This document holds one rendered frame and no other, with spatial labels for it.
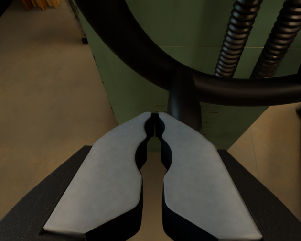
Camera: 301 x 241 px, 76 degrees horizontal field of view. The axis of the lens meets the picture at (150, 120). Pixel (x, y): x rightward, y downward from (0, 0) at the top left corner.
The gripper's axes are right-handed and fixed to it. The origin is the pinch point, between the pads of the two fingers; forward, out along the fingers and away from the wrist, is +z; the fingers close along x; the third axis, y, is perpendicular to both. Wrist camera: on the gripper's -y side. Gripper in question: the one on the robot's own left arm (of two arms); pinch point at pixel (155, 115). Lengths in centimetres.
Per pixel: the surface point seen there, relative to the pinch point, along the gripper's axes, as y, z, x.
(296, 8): -5.7, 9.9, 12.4
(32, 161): 55, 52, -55
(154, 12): -4.8, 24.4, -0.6
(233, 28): -4.0, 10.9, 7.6
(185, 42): 0.0, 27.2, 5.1
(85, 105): 40, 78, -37
